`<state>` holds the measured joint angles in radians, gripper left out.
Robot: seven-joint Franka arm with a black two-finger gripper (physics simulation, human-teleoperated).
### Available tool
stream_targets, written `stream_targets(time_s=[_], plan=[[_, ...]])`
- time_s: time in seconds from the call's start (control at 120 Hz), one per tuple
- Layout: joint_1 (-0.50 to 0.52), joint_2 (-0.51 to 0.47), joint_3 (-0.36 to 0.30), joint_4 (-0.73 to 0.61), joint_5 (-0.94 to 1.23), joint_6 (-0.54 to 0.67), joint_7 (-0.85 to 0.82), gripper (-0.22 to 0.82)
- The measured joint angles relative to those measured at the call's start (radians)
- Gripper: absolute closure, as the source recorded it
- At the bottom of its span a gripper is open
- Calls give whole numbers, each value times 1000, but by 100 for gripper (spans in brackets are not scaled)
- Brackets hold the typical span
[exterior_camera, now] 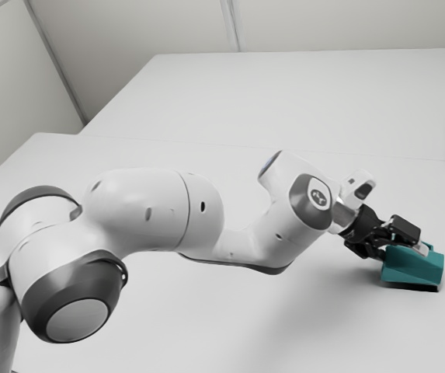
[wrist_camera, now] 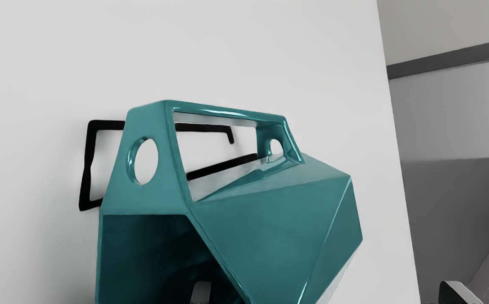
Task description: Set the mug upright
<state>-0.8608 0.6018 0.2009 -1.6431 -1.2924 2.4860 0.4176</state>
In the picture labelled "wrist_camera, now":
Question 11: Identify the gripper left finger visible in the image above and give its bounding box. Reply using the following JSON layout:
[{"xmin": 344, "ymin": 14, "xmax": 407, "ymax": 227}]
[{"xmin": 190, "ymin": 280, "xmax": 214, "ymax": 304}]

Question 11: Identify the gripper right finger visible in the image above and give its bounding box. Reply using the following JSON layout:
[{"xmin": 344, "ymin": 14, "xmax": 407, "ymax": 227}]
[{"xmin": 438, "ymin": 280, "xmax": 484, "ymax": 304}]

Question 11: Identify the teal faceted mug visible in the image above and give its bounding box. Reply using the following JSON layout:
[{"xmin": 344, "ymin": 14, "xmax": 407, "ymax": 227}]
[{"xmin": 95, "ymin": 100, "xmax": 363, "ymax": 304}]

